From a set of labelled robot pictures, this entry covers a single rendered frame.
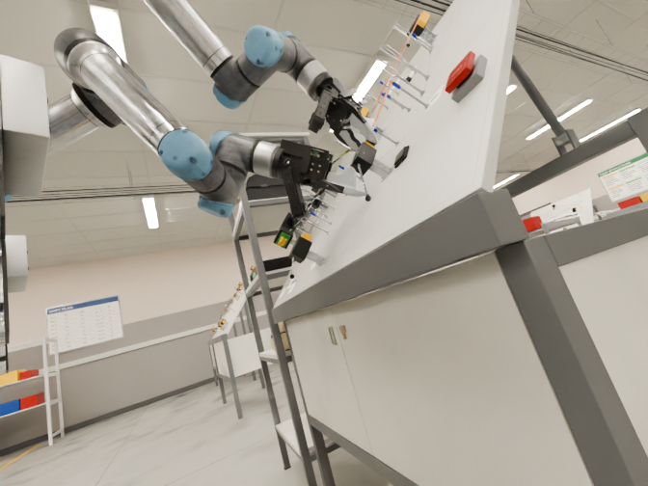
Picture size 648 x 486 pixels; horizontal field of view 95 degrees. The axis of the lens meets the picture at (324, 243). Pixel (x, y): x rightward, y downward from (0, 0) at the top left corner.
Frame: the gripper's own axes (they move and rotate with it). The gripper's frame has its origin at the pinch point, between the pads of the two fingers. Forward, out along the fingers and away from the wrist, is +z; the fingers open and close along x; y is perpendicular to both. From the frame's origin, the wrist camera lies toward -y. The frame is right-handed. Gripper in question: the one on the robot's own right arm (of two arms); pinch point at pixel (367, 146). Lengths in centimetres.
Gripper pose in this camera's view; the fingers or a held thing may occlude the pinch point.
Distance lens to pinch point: 77.6
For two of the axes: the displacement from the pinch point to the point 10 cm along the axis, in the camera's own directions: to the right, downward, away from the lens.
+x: -3.9, 4.1, 8.2
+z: 6.6, 7.5, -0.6
